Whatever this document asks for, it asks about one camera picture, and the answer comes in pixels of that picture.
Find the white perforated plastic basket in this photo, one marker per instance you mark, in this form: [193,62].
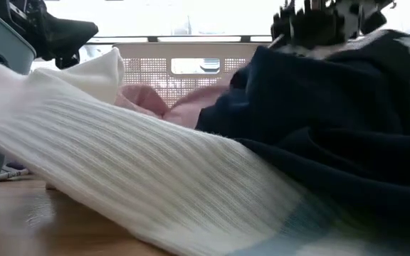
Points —
[190,49]

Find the pink cloth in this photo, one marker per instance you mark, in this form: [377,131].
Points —
[187,110]

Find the white ribbed blue-striped sock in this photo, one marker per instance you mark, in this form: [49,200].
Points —
[119,160]

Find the navy cloth with white stripes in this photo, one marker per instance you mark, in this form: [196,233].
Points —
[315,106]

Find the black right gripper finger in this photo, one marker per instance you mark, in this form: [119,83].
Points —
[374,17]
[308,25]

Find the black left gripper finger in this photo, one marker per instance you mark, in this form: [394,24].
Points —
[69,35]

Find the plain white cloth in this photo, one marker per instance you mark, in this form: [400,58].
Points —
[98,78]

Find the black overhead frame beam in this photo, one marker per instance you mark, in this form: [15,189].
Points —
[148,38]

